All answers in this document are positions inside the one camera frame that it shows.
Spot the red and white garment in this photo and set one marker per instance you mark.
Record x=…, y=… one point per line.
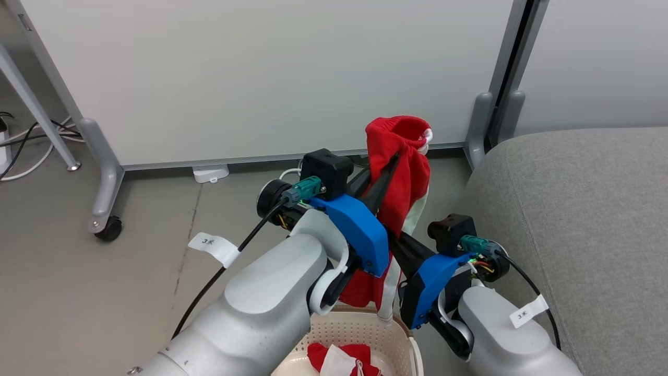
x=404, y=156

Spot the grey partition foot with caster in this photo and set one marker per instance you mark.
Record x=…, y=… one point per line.
x=107, y=177

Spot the narrow white partition panel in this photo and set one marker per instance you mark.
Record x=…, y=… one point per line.
x=589, y=62

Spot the cream perforated laundry basket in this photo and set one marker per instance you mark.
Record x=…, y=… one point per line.
x=360, y=331

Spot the small white floor box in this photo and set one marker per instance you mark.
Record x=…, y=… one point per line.
x=211, y=173

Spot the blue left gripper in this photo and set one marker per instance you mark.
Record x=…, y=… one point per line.
x=360, y=230

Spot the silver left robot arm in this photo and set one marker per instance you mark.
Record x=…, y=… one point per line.
x=261, y=313

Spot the white power strip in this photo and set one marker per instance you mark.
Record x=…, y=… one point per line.
x=4, y=149

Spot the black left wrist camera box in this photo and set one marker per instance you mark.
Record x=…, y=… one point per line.
x=326, y=169

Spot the red cloth with white patch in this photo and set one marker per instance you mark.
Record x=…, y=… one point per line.
x=344, y=360

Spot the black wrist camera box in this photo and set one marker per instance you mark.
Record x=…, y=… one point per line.
x=452, y=232
x=326, y=169

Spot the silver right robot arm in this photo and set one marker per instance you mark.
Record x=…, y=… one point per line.
x=501, y=339

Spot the wide white partition panel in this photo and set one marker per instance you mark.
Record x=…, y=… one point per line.
x=261, y=78

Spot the grey fabric sofa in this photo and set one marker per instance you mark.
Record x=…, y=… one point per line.
x=574, y=224

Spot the grey metal table leg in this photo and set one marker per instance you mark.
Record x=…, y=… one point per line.
x=31, y=102

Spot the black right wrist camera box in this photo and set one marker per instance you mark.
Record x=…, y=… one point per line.
x=452, y=232

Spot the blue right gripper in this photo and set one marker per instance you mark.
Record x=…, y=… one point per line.
x=430, y=284

